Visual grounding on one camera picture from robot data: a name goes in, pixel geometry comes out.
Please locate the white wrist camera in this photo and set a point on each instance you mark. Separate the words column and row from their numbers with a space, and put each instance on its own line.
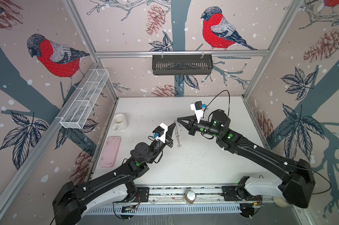
column 199, row 109
column 159, row 133

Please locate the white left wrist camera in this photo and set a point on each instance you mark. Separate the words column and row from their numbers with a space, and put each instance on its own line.
column 159, row 133

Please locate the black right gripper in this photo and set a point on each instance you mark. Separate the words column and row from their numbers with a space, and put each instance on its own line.
column 192, row 120

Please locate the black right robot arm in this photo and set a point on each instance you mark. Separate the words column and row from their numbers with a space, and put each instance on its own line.
column 294, row 180

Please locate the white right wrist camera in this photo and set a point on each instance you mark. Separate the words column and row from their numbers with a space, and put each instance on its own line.
column 199, row 109

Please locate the tape roll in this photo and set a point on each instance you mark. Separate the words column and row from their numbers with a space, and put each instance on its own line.
column 281, row 202

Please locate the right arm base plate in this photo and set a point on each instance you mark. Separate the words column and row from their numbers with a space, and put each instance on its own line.
column 234, row 193

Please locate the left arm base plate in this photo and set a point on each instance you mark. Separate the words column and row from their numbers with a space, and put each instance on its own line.
column 137, row 195

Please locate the pink rectangular tray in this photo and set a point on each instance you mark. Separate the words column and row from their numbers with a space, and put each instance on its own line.
column 110, row 151

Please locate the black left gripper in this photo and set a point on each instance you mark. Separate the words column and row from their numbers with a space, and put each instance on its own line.
column 168, row 134

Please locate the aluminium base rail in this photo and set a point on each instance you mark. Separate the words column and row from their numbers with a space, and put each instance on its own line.
column 169, row 194

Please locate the black slotted wall basket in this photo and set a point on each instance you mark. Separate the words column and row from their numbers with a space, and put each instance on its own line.
column 172, row 65

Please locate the white wire mesh basket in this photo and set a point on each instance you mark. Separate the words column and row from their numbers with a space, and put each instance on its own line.
column 80, row 109

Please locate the white ceramic mug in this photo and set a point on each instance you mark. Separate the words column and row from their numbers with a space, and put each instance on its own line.
column 120, row 122

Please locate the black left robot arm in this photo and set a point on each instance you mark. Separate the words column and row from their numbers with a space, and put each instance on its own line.
column 68, row 213

